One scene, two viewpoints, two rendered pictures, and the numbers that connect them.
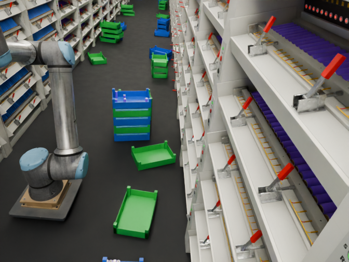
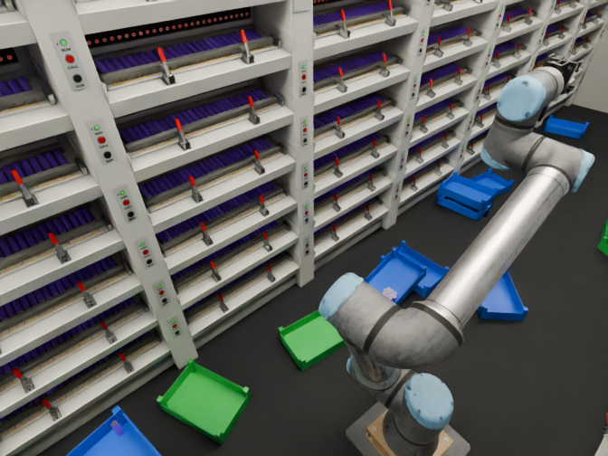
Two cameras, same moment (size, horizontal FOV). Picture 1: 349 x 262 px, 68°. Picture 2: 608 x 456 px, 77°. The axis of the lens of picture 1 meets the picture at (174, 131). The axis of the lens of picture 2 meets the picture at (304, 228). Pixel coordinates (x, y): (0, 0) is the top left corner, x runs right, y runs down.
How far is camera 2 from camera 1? 193 cm
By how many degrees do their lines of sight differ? 91
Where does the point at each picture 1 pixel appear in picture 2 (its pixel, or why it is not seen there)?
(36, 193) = not seen: hidden behind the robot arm
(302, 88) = (375, 24)
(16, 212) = (459, 440)
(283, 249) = (401, 71)
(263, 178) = (375, 77)
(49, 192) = not seen: hidden behind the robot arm
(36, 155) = (426, 392)
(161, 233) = (315, 305)
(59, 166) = not seen: hidden behind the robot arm
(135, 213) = (318, 339)
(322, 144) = (406, 23)
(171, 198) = (265, 327)
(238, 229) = (370, 122)
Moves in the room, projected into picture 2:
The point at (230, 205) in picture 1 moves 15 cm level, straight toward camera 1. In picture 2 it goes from (359, 128) to (389, 123)
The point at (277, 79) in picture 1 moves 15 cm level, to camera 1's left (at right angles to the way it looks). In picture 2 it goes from (371, 30) to (400, 37)
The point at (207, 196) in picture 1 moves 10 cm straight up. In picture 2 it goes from (326, 183) to (326, 164)
